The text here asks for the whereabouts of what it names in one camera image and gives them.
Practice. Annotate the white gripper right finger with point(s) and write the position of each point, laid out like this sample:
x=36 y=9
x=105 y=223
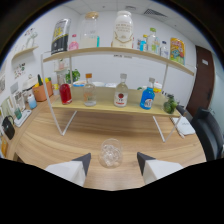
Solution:
x=156 y=170

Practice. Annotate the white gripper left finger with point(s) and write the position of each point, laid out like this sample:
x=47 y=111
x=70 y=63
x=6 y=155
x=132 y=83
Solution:
x=71 y=170

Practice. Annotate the white milk bottle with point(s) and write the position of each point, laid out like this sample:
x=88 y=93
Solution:
x=122 y=31

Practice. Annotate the green cup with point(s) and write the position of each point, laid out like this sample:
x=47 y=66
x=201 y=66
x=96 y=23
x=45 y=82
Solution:
x=18 y=114

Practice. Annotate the blue and white cup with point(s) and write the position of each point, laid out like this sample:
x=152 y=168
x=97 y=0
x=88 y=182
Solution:
x=32 y=102

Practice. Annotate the clear glass with ice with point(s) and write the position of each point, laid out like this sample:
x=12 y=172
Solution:
x=110 y=155

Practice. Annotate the white pouch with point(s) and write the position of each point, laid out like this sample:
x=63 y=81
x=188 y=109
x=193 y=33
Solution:
x=184 y=126

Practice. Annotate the black chair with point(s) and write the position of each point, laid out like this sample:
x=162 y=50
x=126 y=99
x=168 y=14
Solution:
x=208 y=133

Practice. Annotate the black muddler wooden end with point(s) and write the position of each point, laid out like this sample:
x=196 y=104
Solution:
x=181 y=110

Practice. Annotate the glass jar of limes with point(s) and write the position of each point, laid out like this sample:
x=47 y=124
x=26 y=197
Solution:
x=170 y=106

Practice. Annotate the white kitchen scale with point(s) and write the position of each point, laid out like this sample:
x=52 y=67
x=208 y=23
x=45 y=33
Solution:
x=22 y=119

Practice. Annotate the two-tier wooden shelf rack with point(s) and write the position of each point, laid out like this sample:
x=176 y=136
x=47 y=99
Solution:
x=103 y=106

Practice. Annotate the orange yellow packet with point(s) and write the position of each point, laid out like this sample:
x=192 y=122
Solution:
x=4 y=147

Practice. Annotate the red liquid bottle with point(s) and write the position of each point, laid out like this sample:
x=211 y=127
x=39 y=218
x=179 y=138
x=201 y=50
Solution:
x=65 y=95

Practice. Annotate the black kettle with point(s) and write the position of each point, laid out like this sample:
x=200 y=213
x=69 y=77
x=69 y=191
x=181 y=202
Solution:
x=8 y=128

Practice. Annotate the clear bottle red label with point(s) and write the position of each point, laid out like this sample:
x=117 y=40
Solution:
x=121 y=96

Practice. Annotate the orange storage basket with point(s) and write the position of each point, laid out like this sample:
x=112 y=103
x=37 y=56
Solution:
x=41 y=93

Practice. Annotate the white coffee machine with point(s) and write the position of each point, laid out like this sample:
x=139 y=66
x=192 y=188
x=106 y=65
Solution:
x=19 y=100

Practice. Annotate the green potted plant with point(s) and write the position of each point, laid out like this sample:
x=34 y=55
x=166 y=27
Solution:
x=73 y=76

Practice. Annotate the dark green toy vegetable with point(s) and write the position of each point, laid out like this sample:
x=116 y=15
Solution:
x=40 y=80

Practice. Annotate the white countertop appliance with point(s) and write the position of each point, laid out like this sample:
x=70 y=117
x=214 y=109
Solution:
x=30 y=82

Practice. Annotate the brown door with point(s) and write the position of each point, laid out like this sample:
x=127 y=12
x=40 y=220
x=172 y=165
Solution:
x=199 y=80

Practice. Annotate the colourful sticker sheet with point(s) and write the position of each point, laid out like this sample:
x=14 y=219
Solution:
x=19 y=70

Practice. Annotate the pink liquid bottle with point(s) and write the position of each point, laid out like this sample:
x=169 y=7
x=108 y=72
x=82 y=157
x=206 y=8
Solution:
x=73 y=45

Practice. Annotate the small blue liquid bottle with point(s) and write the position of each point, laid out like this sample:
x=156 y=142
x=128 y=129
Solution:
x=143 y=45

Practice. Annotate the clear bottle green cap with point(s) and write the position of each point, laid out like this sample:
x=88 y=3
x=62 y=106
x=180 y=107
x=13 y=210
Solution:
x=153 y=41

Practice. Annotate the black and silver can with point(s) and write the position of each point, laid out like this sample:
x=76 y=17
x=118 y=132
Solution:
x=60 y=38

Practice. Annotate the ceiling air vent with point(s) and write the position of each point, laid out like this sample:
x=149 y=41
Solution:
x=154 y=12

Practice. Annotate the wooden wall shelf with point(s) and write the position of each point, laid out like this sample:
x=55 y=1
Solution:
x=25 y=51

